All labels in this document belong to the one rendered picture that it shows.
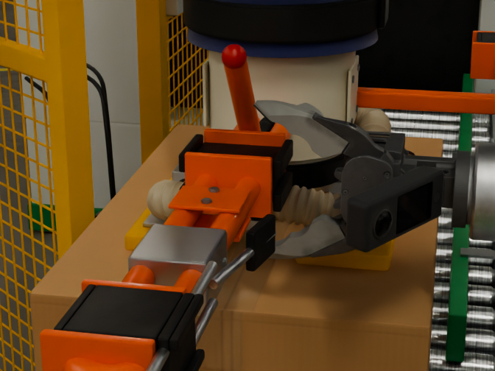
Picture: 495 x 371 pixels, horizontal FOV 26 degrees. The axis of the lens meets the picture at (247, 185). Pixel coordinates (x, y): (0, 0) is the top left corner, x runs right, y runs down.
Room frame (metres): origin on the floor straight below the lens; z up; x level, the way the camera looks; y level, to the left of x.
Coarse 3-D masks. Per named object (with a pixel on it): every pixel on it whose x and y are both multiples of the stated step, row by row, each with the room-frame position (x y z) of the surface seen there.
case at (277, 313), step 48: (432, 144) 1.46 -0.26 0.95; (144, 192) 1.26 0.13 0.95; (96, 240) 1.11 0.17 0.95; (240, 240) 1.11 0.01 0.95; (432, 240) 1.11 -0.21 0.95; (48, 288) 0.98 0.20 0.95; (240, 288) 0.98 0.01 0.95; (288, 288) 0.98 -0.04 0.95; (336, 288) 0.98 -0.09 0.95; (384, 288) 0.98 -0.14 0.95; (432, 288) 0.99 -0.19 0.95; (240, 336) 0.93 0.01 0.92; (288, 336) 0.92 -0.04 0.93; (336, 336) 0.92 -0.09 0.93; (384, 336) 0.91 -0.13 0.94
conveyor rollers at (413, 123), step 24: (408, 120) 2.92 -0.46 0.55; (432, 120) 2.92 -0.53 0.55; (456, 120) 2.96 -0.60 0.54; (480, 120) 2.95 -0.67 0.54; (456, 144) 2.71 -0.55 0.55; (480, 264) 1.98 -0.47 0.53; (480, 288) 1.82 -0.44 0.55; (432, 312) 1.74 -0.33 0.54; (480, 312) 1.73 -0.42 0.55; (432, 336) 1.65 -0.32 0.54; (480, 336) 1.64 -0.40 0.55; (432, 360) 1.56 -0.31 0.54; (480, 360) 1.55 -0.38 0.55
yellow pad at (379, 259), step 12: (324, 192) 1.21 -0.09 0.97; (348, 252) 1.03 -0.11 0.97; (360, 252) 1.03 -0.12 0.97; (372, 252) 1.03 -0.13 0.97; (384, 252) 1.03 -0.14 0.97; (312, 264) 1.04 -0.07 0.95; (324, 264) 1.04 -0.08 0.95; (336, 264) 1.03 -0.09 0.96; (348, 264) 1.03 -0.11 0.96; (360, 264) 1.03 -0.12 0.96; (372, 264) 1.03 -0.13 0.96; (384, 264) 1.02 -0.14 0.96
